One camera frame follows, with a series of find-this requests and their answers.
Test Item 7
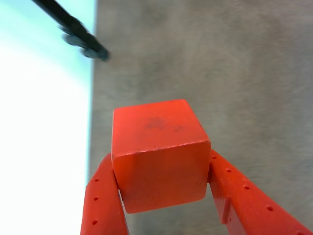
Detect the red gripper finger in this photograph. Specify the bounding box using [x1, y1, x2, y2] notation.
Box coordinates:
[207, 148, 313, 235]
[80, 153, 131, 235]

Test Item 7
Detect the red cube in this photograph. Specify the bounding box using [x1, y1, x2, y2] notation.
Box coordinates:
[111, 98, 212, 214]

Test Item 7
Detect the black stand rod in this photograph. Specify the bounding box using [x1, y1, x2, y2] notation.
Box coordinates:
[31, 0, 110, 62]

